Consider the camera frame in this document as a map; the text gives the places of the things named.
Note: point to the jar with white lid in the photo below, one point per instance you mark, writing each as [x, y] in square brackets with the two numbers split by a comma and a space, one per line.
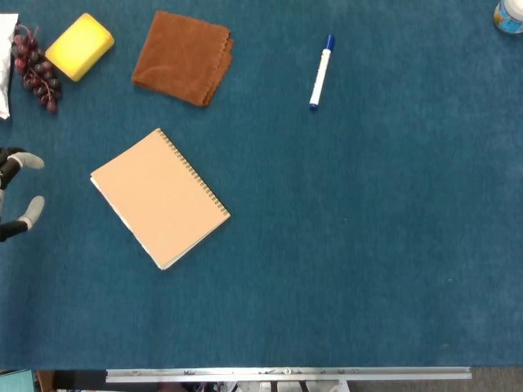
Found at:
[510, 16]

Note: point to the tan spiral notebook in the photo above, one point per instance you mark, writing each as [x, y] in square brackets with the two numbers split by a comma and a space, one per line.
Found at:
[159, 196]

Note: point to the white marker with blue cap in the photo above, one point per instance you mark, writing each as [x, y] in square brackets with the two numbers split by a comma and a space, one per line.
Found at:
[320, 77]

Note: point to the brown folded cloth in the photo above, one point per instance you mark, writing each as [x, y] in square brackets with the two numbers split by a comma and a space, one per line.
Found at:
[181, 57]

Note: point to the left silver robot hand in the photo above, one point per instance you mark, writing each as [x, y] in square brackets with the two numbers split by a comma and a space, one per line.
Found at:
[24, 160]

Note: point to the aluminium table edge rail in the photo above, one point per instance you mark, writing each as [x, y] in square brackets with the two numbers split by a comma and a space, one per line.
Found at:
[286, 373]

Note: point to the dark red grape bunch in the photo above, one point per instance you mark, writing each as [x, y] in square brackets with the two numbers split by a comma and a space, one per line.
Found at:
[38, 69]

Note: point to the yellow sponge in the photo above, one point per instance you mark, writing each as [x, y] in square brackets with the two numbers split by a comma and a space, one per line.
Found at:
[79, 47]

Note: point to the teal box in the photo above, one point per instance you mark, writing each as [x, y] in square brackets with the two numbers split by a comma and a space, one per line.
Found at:
[14, 381]

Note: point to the white snack bag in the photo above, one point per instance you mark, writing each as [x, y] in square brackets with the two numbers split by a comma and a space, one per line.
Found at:
[5, 61]

